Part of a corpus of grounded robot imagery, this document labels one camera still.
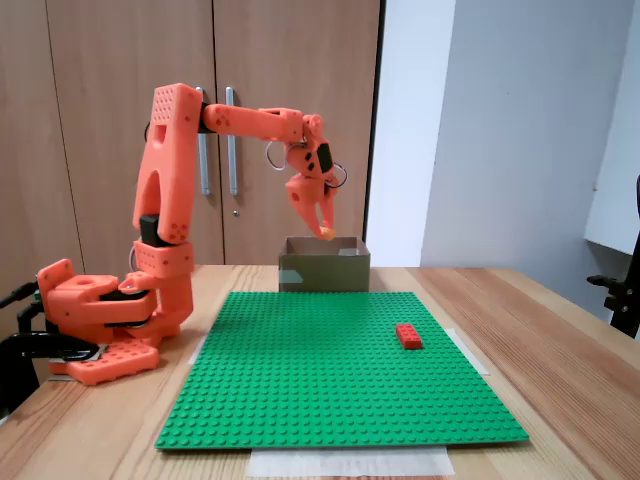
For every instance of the yellow lego block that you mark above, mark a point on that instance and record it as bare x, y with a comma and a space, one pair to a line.
328, 234

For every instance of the brown cardboard box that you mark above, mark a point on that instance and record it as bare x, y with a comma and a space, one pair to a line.
330, 272

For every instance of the red lego block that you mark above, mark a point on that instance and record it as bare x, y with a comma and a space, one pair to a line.
409, 336

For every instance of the green lego baseplate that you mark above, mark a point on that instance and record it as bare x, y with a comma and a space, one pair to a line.
325, 400

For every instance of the wooden cabinet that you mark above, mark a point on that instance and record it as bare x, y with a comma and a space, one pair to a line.
300, 60

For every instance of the short masking tape strip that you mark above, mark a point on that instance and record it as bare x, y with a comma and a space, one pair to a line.
470, 352
200, 345

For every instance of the long masking tape strip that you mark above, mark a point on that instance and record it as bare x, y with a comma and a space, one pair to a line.
350, 462

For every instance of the black table clamp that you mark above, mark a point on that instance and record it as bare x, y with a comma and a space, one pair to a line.
50, 345

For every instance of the black stand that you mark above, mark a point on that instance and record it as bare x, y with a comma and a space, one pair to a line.
622, 300

